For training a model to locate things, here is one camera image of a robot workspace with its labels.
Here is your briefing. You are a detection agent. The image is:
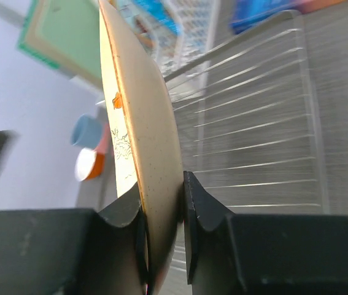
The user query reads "dark blue paperback book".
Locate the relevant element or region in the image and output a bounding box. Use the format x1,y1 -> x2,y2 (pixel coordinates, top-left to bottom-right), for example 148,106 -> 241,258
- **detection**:
230,0 -> 343,34

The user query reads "orange white bowl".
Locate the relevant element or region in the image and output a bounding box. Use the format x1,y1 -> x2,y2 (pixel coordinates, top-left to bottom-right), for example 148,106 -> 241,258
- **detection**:
74,148 -> 105,182

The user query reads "metal wire dish rack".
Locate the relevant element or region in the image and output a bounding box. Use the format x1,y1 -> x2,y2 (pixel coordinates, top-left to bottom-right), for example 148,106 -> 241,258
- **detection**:
165,10 -> 330,214

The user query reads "blue plastic cup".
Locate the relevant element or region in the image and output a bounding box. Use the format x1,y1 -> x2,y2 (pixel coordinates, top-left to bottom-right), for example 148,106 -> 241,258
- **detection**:
70,114 -> 103,149

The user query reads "pink plastic cup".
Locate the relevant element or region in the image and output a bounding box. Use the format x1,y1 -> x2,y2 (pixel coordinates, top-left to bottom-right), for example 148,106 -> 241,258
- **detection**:
95,124 -> 111,154

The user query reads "beige bird pattern plate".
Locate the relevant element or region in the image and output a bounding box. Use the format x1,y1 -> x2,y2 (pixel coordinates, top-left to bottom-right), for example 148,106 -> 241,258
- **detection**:
99,1 -> 184,294

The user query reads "blue white book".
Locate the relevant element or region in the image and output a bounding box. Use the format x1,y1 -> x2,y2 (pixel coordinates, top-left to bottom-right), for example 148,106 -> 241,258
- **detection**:
134,0 -> 179,35

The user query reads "white mesh file organizer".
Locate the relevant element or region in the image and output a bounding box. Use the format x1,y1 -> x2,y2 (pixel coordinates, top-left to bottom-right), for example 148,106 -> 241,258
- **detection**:
110,0 -> 220,76

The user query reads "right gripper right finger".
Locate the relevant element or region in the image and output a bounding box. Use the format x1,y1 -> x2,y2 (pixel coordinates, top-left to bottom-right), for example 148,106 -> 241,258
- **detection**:
183,171 -> 348,294

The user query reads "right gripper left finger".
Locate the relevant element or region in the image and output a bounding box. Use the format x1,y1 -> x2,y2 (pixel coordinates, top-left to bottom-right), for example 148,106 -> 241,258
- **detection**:
0,186 -> 147,294

